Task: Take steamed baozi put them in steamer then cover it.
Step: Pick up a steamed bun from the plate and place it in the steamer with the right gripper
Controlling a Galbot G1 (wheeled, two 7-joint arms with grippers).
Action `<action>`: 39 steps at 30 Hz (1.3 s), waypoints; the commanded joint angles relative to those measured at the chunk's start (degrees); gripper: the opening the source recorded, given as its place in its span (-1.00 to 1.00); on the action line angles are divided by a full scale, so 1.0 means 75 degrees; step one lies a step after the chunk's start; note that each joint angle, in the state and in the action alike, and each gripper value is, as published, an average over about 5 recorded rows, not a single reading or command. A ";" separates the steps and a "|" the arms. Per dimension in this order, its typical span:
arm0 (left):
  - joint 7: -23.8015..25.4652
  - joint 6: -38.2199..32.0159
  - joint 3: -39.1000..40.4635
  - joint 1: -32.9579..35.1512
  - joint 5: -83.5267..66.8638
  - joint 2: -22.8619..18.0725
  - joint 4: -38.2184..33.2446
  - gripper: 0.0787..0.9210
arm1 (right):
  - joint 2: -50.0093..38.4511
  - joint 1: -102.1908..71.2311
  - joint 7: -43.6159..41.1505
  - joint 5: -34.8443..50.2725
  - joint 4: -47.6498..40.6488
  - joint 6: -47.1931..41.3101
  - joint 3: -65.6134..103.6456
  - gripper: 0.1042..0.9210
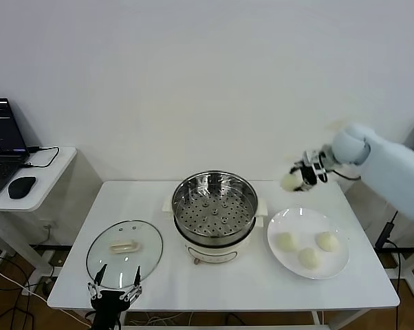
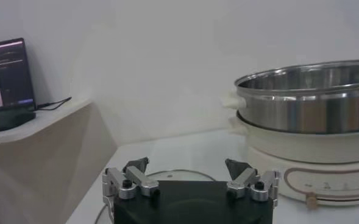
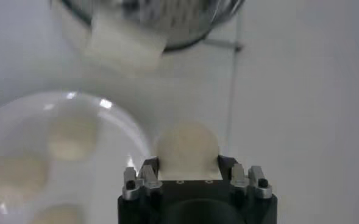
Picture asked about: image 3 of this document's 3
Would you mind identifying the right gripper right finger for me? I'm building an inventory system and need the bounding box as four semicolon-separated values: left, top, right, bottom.
218;155;273;200

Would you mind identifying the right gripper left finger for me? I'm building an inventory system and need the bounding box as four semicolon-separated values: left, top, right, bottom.
122;156;163;201

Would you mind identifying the white steamed baozi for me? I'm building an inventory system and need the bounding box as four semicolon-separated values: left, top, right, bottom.
155;121;223;181
48;117;99;161
29;203;84;224
0;156;51;211

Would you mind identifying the stainless steel steamer basket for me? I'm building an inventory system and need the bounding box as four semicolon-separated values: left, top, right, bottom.
49;0;246;52

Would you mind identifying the white round plate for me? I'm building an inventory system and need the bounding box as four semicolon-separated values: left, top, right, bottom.
0;91;152;224

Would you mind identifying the cream electric cooking pot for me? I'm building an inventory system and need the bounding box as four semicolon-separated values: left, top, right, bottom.
60;12;168;74

